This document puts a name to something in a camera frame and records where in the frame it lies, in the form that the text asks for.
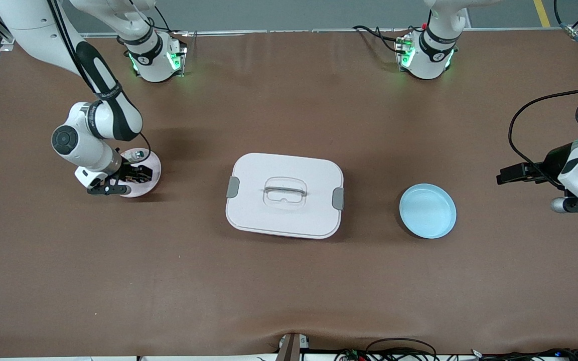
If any light blue round plate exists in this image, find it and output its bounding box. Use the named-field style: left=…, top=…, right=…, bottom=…
left=399, top=183, right=457, bottom=240

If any black looped cable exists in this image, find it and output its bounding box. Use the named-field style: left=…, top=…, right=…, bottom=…
left=365, top=338, right=438, bottom=361

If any black arm base cable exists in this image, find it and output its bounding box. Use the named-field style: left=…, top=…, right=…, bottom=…
left=353, top=25, right=410, bottom=53

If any white lidded storage box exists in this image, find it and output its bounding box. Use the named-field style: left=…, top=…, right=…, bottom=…
left=225, top=152, right=345, bottom=240

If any pink round plate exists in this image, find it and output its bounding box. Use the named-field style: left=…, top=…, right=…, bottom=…
left=118, top=148, right=162, bottom=199

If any black cable bundle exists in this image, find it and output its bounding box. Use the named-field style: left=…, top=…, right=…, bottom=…
left=470, top=347, right=578, bottom=361

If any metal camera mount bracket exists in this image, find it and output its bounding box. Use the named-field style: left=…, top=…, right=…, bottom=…
left=277, top=332, right=311, bottom=361

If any silver table edge rail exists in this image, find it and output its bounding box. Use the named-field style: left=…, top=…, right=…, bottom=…
left=78, top=28, right=563, bottom=38

